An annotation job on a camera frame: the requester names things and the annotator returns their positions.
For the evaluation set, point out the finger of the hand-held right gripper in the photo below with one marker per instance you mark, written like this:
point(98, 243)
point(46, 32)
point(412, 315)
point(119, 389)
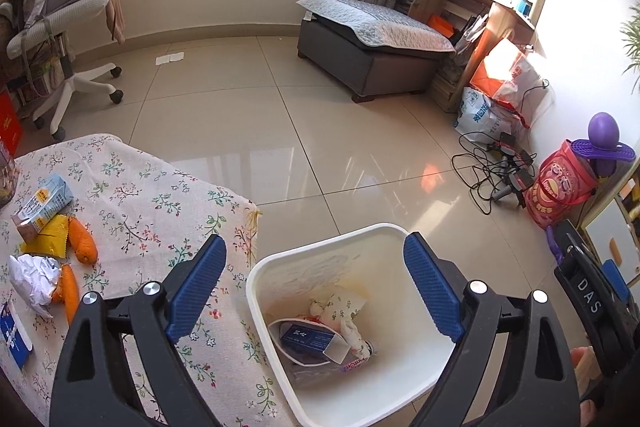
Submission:
point(615, 279)
point(570, 242)

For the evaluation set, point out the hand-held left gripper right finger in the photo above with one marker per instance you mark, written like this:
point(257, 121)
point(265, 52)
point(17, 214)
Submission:
point(432, 287)

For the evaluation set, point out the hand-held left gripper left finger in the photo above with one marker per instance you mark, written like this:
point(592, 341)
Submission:
point(197, 287)

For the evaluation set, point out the white trash bin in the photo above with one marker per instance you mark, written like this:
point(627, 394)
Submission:
point(390, 372)

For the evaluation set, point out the paper cup green print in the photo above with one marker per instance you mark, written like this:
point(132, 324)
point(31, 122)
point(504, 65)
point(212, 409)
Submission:
point(280, 347)

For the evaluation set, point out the orange carrot-shaped wrapper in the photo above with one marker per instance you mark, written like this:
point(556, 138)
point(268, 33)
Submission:
point(70, 292)
point(82, 242)

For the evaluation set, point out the dark blue carton box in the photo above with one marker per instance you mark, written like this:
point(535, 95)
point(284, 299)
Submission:
point(310, 342)

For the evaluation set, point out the yellow wrapper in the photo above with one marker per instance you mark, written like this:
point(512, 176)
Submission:
point(47, 237)

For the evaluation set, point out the white paper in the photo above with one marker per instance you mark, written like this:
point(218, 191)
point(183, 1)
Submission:
point(32, 282)

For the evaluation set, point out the light blue milk carton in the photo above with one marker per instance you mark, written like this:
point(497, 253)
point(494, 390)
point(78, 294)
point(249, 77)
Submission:
point(42, 204)

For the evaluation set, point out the person's right hand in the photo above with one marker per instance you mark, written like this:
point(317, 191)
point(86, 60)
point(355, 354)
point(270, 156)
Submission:
point(584, 357)

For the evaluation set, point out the red printed bag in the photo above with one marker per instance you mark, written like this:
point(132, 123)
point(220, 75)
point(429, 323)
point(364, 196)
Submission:
point(560, 187)

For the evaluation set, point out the orange and white shopping bag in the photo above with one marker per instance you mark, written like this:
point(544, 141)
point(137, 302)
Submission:
point(505, 72)

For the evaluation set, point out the green plant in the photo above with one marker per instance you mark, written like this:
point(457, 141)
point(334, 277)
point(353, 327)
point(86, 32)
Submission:
point(632, 37)

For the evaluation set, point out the clear jar yellowish contents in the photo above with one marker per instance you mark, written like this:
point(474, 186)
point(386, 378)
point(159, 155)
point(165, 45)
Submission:
point(7, 187)

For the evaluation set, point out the grey ottoman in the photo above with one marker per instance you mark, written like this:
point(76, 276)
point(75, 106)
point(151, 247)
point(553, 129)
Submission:
point(370, 67)

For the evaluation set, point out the white paper scraps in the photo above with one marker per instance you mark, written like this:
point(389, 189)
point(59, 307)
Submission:
point(170, 58)

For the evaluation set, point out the wooden shelf desk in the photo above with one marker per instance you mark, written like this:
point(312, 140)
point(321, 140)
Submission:
point(505, 7)

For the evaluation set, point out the red box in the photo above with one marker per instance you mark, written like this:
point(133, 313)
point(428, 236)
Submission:
point(10, 122)

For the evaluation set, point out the quilted ottoman cover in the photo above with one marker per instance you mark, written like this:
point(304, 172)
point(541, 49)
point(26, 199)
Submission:
point(370, 19)

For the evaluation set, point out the white office chair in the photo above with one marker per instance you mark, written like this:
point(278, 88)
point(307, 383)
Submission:
point(55, 27)

